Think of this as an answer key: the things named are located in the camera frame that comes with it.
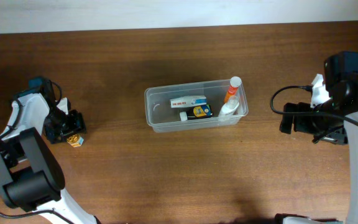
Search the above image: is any orange tube with white cap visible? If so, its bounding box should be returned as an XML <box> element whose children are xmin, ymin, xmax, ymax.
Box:
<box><xmin>224</xmin><ymin>77</ymin><xmax>242</xmax><ymax>103</ymax></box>

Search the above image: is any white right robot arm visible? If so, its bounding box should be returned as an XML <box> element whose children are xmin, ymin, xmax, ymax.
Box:
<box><xmin>270</xmin><ymin>51</ymin><xmax>358</xmax><ymax>223</ymax></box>

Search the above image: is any clear plastic container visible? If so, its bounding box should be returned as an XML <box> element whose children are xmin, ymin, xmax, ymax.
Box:
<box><xmin>144</xmin><ymin>80</ymin><xmax>249</xmax><ymax>133</ymax></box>

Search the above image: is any dark bottle with white cap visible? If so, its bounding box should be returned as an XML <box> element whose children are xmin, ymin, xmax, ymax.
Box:
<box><xmin>180</xmin><ymin>105</ymin><xmax>214</xmax><ymax>121</ymax></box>

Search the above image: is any white Panadol medicine box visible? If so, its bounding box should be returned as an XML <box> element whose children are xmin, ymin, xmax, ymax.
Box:
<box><xmin>170</xmin><ymin>95</ymin><xmax>207</xmax><ymax>108</ymax></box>

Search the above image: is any gold lid balm jar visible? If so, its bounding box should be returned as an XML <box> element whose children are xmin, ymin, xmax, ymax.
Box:
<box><xmin>67</xmin><ymin>134</ymin><xmax>84</xmax><ymax>147</ymax></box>

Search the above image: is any white spray bottle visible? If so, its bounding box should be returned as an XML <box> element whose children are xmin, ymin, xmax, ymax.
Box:
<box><xmin>218</xmin><ymin>96</ymin><xmax>239</xmax><ymax>119</ymax></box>

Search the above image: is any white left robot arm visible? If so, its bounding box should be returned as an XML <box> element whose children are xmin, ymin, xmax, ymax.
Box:
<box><xmin>0</xmin><ymin>77</ymin><xmax>99</xmax><ymax>224</ymax></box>

